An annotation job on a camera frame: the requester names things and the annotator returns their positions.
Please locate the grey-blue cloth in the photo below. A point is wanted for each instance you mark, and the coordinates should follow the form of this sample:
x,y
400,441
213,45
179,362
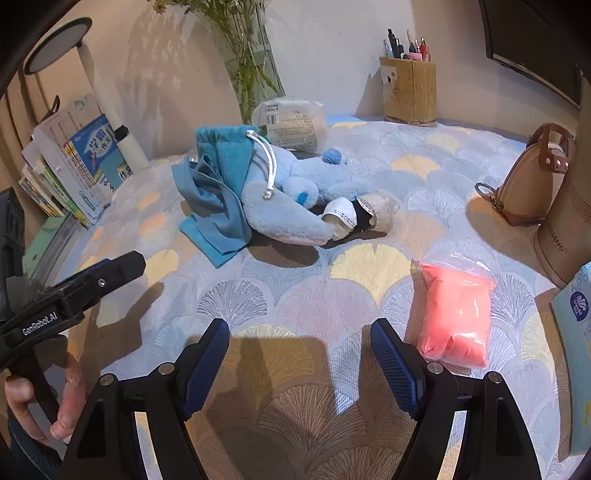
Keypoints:
x,y
207,221

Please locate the light blue tissue pack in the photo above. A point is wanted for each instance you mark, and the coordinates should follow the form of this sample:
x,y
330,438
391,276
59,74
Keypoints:
x,y
577,360

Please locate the black monitor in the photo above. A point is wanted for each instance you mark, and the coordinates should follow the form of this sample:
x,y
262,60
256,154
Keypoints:
x,y
531,46

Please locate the person's left hand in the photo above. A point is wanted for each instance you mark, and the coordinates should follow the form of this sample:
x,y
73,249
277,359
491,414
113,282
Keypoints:
x,y
69,397

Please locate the row of books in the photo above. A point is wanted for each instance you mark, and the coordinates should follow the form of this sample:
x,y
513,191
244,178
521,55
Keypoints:
x,y
78,161

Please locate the glass vase with green stems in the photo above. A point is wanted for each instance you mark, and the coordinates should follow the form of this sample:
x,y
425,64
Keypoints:
x,y
251,69

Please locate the fan-patterned tablecloth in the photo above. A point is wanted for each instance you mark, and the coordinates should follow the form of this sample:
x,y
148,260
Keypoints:
x,y
295,286

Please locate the wooden pen holder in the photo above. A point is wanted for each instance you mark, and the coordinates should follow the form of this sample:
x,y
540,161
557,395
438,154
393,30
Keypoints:
x,y
408,92

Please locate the blue plush toy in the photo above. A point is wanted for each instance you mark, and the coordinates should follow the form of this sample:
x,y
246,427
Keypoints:
x,y
286,203

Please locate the white printed plastic packet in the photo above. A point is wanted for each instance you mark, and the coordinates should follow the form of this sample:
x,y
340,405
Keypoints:
x,y
295,124

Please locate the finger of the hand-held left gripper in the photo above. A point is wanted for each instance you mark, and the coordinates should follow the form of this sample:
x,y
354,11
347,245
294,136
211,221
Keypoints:
x,y
106,274

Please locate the brown leather bag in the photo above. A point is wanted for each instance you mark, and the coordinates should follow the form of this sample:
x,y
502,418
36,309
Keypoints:
x,y
535,184

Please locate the bunch of pens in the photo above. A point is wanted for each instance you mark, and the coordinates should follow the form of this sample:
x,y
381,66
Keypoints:
x,y
408,46

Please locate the pink clay bag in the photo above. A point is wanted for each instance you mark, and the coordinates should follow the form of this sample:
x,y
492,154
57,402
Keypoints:
x,y
455,309

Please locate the white desk lamp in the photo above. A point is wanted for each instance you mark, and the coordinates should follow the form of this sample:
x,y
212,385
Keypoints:
x,y
106,110

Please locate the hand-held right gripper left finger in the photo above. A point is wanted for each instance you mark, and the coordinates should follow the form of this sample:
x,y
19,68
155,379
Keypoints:
x,y
205,369

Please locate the beige cylindrical container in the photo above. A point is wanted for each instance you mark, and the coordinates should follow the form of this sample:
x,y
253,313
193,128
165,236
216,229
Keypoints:
x,y
570,221

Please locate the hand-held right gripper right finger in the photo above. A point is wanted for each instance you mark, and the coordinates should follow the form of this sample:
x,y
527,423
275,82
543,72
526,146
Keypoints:
x,y
397,369

